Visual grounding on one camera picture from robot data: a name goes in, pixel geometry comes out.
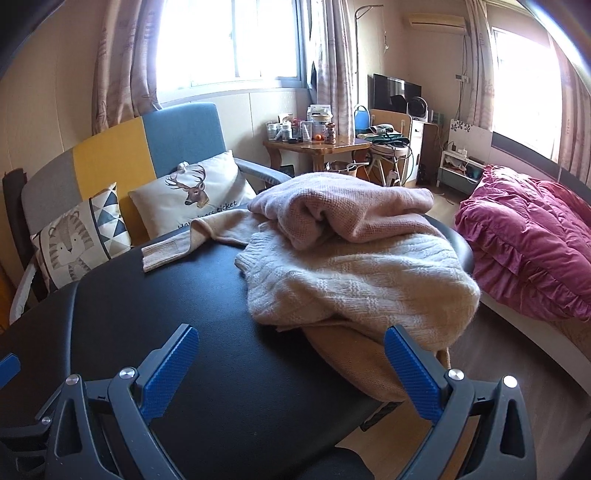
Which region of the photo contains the deer print cushion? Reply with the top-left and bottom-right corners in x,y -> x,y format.
128,150 -> 257,238

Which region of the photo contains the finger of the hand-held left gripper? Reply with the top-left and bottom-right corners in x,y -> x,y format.
0,352 -> 53,463

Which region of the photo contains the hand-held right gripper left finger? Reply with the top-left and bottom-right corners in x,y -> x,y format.
39,323 -> 200,480

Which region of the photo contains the white air conditioner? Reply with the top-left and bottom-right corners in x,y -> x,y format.
406,14 -> 467,34

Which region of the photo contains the black rolled mat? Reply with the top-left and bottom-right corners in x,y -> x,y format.
2,167 -> 47,301

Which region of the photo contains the white bed frame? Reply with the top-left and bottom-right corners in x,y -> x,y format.
478,295 -> 591,370

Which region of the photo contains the white bedside cabinet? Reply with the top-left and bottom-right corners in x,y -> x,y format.
409,117 -> 441,185

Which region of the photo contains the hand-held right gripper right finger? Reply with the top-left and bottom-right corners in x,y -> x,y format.
383,324 -> 539,480

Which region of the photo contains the patterned beige curtain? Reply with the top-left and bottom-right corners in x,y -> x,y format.
310,0 -> 358,139
549,37 -> 591,176
91,0 -> 167,134
464,0 -> 497,132

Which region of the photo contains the tiger print cushion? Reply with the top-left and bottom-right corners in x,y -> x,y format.
30,182 -> 132,294

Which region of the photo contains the wooden side table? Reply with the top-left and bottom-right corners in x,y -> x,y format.
263,136 -> 370,174

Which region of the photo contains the pink knit sweater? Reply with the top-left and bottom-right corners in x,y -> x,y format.
248,173 -> 451,252

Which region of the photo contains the small white fan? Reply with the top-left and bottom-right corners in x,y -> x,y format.
407,96 -> 430,121

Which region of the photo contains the group of jars and bottles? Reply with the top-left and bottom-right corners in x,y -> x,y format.
265,105 -> 338,145

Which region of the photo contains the black television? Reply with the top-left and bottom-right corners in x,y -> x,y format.
373,73 -> 422,112

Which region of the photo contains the white low shelf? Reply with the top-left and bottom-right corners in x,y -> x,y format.
438,150 -> 485,192

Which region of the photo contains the grey yellow blue sofa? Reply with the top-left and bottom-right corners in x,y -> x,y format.
9,102 -> 305,324

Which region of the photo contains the pink ruffled quilt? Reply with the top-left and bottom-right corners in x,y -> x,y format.
455,164 -> 591,319

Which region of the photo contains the cream cable-knit sweater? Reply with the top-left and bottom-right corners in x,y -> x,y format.
235,226 -> 481,347

